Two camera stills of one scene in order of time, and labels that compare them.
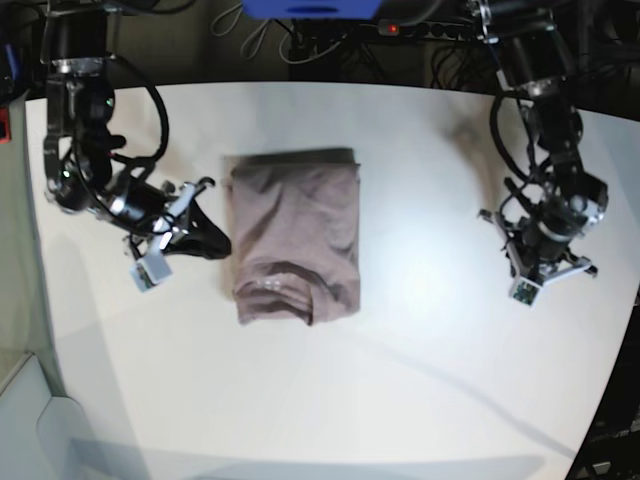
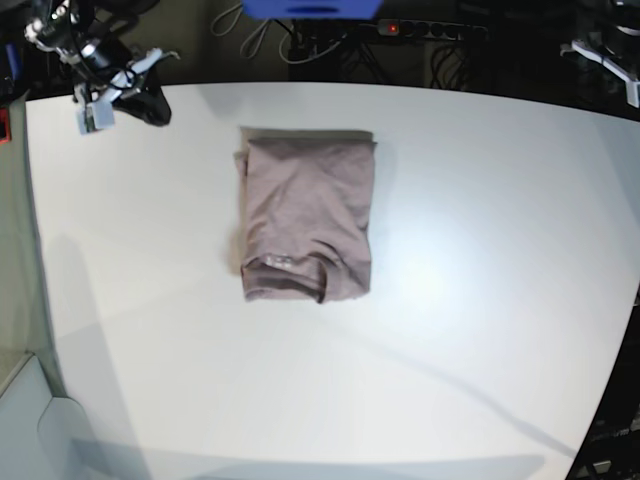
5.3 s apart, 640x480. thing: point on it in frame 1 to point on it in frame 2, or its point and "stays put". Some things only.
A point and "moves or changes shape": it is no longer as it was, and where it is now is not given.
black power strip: [428, 28] stays put
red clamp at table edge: [5, 129] stays put
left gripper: [151, 243] to [148, 104]
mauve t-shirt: [295, 218] moves or changes shape
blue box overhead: [311, 9] stays put
